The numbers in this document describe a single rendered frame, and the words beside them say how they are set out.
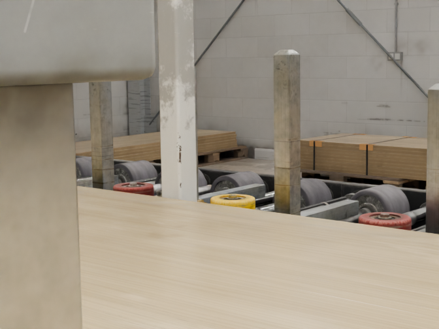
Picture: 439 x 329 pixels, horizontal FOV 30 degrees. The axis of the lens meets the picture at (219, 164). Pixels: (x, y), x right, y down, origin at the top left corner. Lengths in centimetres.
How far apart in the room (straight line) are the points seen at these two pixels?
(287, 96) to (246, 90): 774
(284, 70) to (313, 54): 721
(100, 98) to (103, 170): 16
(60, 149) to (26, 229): 2
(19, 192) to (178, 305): 65
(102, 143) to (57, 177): 158
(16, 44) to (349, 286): 76
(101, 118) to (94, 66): 159
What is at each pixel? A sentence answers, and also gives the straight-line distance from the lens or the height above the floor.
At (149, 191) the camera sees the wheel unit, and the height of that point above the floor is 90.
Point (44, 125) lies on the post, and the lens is 23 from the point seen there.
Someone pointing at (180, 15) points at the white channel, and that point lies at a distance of 148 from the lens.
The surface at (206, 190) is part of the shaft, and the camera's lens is 215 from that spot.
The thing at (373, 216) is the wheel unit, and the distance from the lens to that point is 130.
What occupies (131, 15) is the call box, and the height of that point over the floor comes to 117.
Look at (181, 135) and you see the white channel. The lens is 148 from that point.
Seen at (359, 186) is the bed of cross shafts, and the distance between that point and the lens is 202.
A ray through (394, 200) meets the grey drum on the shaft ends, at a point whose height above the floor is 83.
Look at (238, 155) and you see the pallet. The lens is 916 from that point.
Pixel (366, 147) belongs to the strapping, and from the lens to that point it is 693.
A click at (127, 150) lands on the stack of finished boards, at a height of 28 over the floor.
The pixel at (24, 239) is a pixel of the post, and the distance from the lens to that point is 23.
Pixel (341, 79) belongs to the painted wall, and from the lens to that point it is 851.
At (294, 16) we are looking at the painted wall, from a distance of 883.
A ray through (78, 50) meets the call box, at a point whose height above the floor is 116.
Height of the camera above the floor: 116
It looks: 8 degrees down
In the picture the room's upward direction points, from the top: 1 degrees counter-clockwise
